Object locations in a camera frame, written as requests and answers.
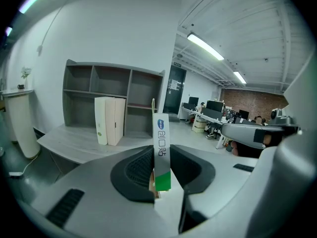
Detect grey desk shelf unit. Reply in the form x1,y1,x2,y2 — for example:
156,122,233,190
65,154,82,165
62,59,166,138

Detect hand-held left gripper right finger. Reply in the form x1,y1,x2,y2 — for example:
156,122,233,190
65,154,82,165
170,144,260,234

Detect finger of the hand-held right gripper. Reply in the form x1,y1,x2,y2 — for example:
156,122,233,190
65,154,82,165
221,122,267,150

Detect beige file binder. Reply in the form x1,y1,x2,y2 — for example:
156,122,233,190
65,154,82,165
105,97,126,146

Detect white power cable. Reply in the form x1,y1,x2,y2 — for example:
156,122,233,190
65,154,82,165
21,157,36,175

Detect grey wooden desk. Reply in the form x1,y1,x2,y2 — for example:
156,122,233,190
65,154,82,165
36,122,159,176

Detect white office desk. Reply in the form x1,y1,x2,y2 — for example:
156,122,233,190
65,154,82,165
180,106,229,150

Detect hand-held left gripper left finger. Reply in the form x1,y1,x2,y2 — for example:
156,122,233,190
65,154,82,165
31,144,179,238

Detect light storage crate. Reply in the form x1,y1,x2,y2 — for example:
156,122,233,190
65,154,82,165
193,120,206,133

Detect black double door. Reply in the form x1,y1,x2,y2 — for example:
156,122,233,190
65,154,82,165
162,65,187,116

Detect dark desk partition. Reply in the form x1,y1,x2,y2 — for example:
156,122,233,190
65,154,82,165
200,107,222,120

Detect small plant in vase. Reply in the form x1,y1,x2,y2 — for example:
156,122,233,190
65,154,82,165
20,66,32,89

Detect white and green packet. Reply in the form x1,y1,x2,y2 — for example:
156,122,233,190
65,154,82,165
149,98,172,192

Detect grey wall conduit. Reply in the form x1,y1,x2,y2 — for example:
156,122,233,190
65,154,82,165
40,6,64,47

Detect white file binder green dot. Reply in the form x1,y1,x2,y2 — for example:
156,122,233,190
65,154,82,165
94,97,108,145

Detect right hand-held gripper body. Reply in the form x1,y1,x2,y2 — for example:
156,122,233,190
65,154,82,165
236,108,301,159

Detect white curved counter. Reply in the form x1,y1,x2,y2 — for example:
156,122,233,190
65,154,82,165
1,88,42,160

